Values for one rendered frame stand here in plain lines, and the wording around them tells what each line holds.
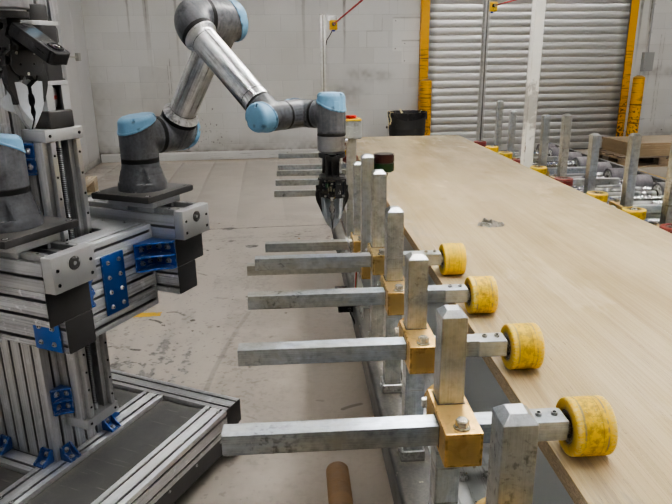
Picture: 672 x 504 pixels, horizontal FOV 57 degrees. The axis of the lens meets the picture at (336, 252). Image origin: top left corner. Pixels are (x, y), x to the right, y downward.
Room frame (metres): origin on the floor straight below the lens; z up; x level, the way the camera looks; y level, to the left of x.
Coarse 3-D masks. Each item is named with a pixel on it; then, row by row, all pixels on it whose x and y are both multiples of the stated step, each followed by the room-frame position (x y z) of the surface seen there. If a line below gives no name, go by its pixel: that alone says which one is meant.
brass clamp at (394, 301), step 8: (384, 280) 1.26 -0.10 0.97; (400, 280) 1.26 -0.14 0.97; (384, 288) 1.23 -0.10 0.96; (392, 288) 1.21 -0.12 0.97; (392, 296) 1.18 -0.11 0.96; (400, 296) 1.18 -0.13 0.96; (392, 304) 1.18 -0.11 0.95; (400, 304) 1.18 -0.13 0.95; (392, 312) 1.18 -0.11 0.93; (400, 312) 1.18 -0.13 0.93
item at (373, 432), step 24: (552, 408) 0.76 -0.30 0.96; (240, 432) 0.71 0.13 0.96; (264, 432) 0.71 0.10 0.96; (288, 432) 0.71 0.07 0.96; (312, 432) 0.71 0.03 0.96; (336, 432) 0.71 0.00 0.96; (360, 432) 0.71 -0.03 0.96; (384, 432) 0.71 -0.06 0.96; (408, 432) 0.72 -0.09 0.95; (432, 432) 0.72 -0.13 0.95; (552, 432) 0.73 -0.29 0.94
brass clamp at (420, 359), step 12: (408, 336) 0.98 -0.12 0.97; (432, 336) 0.98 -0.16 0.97; (408, 348) 0.95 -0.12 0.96; (420, 348) 0.93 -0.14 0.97; (432, 348) 0.94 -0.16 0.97; (408, 360) 0.94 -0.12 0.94; (420, 360) 0.93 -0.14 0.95; (432, 360) 0.94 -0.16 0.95; (420, 372) 0.93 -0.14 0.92; (432, 372) 0.94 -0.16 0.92
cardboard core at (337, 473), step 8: (336, 464) 1.85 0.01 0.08; (344, 464) 1.86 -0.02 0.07; (328, 472) 1.83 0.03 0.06; (336, 472) 1.80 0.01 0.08; (344, 472) 1.81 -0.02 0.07; (328, 480) 1.79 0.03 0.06; (336, 480) 1.76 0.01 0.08; (344, 480) 1.76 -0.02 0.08; (328, 488) 1.75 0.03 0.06; (336, 488) 1.72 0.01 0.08; (344, 488) 1.72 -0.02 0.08; (328, 496) 1.72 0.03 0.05; (336, 496) 1.68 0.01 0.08; (344, 496) 1.68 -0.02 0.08
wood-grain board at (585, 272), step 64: (448, 192) 2.49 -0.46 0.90; (512, 192) 2.48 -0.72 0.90; (576, 192) 2.46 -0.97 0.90; (512, 256) 1.63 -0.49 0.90; (576, 256) 1.63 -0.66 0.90; (640, 256) 1.62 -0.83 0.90; (512, 320) 1.20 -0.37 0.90; (576, 320) 1.19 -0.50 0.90; (640, 320) 1.19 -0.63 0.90; (512, 384) 0.93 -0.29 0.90; (576, 384) 0.93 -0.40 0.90; (640, 384) 0.93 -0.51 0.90; (640, 448) 0.75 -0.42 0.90
